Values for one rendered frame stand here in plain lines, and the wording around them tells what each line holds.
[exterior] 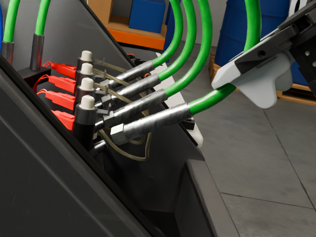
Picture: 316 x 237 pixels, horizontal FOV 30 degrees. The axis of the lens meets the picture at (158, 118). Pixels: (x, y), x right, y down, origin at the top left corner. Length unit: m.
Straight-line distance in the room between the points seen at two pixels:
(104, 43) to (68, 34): 0.06
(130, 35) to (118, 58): 4.89
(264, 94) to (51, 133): 0.25
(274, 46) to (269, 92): 0.06
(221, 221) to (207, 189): 0.11
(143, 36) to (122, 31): 0.22
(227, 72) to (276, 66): 0.05
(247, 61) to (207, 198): 0.47
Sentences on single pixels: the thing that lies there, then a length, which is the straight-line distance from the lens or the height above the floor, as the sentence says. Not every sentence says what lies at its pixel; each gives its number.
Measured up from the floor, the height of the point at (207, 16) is 1.26.
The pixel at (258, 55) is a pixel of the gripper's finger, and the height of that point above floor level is 1.27.
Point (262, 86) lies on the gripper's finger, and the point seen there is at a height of 1.24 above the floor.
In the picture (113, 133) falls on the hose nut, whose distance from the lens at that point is 0.66.
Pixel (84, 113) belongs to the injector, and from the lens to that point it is 0.74.
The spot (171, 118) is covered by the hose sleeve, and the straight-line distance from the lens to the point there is 0.63.
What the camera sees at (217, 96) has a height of 1.21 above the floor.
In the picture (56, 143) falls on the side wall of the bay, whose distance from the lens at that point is 0.40.
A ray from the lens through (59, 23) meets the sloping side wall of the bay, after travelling 1.04.
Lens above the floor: 1.37
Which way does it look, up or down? 19 degrees down
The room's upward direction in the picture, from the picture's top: 11 degrees clockwise
